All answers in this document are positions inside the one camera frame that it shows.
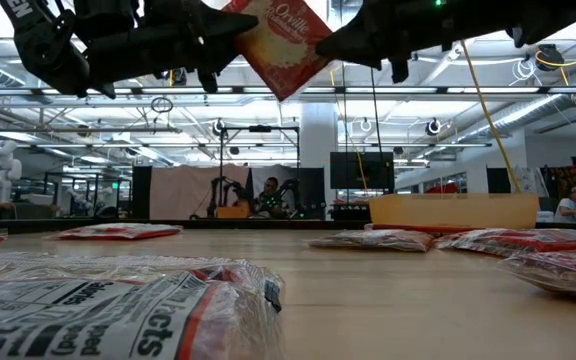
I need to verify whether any black background robot rig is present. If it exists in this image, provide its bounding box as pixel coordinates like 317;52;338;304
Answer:
206;124;303;221

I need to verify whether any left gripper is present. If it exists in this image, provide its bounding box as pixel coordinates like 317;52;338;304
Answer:
70;0;260;100

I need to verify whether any black ceiling device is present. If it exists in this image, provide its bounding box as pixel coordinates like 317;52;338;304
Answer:
535;43;565;71

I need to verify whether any beige partition screen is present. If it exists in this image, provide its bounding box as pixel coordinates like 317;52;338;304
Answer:
149;163;252;221

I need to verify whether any orange background box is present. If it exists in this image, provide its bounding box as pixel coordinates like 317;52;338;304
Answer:
215;204;253;220

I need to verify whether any black equipment shelf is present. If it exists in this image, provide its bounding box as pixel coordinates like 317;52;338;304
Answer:
330;198;372;222

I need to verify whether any black partition panel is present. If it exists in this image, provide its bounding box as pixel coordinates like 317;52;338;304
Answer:
131;165;153;220

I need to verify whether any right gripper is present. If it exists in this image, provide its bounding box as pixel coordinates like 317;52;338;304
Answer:
315;0;469;85

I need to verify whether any white building column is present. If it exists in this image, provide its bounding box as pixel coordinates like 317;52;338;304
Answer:
299;102;340;221

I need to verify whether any black wall monitor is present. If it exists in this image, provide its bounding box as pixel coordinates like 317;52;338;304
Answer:
329;151;396;191

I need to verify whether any yellow cable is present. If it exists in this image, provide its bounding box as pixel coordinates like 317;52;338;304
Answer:
459;38;525;195

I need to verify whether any white robot figure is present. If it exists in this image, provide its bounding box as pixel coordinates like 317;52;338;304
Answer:
0;139;23;206

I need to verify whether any orange plastic basket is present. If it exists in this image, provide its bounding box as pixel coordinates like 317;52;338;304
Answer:
367;193;541;231

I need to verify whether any dark red patterned hanging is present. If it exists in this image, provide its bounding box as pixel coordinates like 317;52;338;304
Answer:
542;163;576;200

